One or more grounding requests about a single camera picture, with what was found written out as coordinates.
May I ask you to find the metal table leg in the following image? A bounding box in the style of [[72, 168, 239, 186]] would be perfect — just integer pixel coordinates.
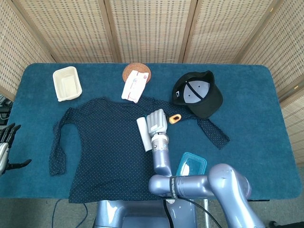
[[203, 199, 210, 228]]

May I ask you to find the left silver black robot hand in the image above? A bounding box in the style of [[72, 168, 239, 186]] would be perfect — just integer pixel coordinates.
[[0, 123, 32, 176]]

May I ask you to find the lavender robot torso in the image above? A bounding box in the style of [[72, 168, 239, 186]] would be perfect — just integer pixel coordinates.
[[94, 199, 198, 228]]

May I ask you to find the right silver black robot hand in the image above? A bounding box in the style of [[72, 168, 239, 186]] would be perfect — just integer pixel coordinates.
[[146, 108, 168, 137]]

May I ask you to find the beige plastic food container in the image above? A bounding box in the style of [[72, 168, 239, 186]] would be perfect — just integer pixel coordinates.
[[52, 66, 83, 102]]

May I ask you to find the bamboo folding screen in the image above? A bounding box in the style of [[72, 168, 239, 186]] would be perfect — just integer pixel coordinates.
[[0, 0, 304, 167]]

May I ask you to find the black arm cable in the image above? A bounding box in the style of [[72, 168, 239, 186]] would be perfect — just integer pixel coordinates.
[[177, 196, 223, 228]]

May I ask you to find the round woven rattan coaster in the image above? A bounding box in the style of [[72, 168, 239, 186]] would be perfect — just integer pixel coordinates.
[[122, 63, 152, 84]]

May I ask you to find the teal fuzzy table cover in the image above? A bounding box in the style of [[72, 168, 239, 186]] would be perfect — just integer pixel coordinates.
[[0, 63, 300, 200]]

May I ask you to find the navy polka dot shirt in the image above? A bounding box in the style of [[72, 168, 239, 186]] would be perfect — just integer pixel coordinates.
[[48, 96, 230, 204]]

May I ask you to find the black torso cable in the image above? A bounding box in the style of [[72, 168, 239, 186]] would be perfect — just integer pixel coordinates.
[[162, 199, 172, 228]]

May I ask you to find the teal white lint roller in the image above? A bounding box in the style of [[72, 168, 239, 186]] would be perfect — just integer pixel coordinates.
[[136, 114, 182, 152]]

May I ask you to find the white tissue pack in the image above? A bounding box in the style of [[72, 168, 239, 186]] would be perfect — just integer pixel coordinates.
[[121, 69, 150, 104]]

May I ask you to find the black baseball cap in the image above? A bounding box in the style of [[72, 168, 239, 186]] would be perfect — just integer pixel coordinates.
[[172, 70, 224, 119]]

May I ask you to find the blue transparent container lid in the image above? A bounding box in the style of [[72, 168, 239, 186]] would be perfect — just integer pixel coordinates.
[[175, 152, 208, 178]]

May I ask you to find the blue floor cable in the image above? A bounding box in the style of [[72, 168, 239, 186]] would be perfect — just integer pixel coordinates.
[[51, 199, 89, 228]]

